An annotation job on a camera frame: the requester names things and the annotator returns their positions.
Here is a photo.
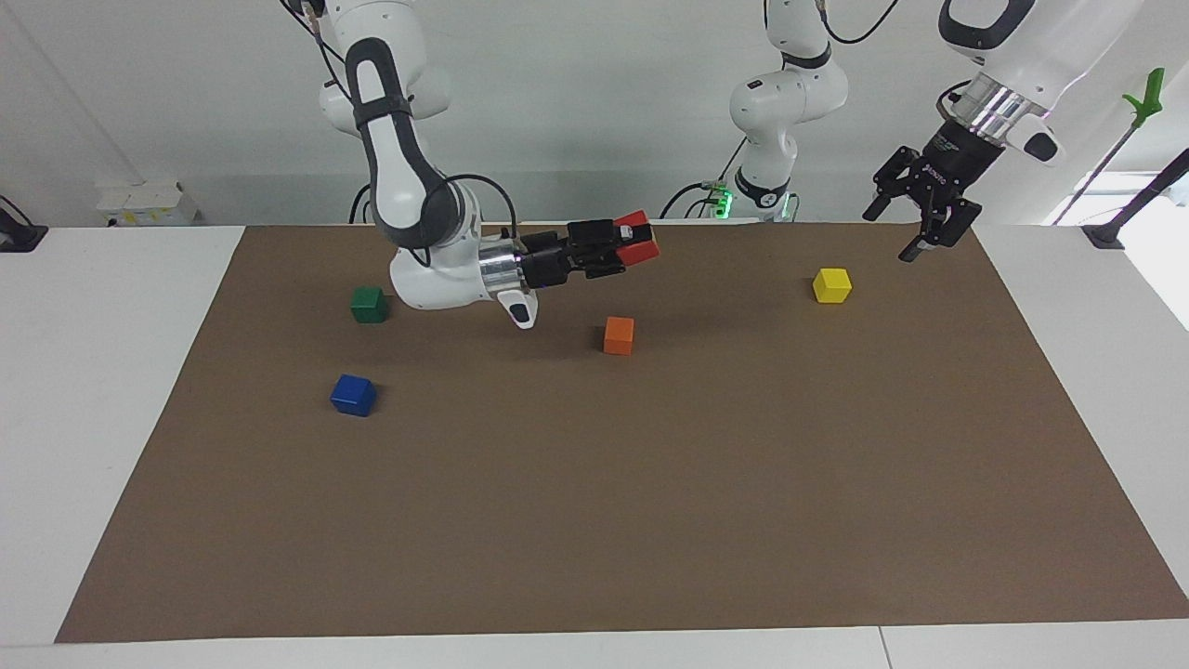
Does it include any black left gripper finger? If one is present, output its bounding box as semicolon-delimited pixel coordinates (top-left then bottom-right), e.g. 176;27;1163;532
897;197;983;264
862;146;921;222

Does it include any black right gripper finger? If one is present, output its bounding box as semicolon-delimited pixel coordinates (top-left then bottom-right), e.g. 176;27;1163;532
581;246;628;280
568;218;642;247

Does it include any red wooden block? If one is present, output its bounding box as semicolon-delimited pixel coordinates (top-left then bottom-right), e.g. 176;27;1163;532
613;210;661;269

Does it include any blue wooden block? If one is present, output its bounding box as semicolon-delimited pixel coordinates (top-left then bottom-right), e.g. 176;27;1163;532
330;374;379;417

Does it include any black stand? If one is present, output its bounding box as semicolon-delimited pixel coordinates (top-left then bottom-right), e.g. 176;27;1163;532
1082;149;1189;250

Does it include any green-tipped pole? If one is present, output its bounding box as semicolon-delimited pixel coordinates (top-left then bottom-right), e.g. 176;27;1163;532
1052;67;1166;227

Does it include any brown table mat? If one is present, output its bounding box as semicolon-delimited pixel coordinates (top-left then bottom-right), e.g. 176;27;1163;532
54;221;1189;644

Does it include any white cardboard box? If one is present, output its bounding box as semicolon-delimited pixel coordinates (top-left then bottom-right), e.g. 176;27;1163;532
98;181;199;228

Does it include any black left base cable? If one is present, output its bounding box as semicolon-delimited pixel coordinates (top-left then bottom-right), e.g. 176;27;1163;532
660;139;749;221

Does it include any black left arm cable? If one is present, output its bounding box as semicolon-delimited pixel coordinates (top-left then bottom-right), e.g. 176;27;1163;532
817;0;902;46

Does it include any black clamp mount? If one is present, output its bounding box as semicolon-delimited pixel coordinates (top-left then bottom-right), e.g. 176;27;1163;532
0;195;49;254

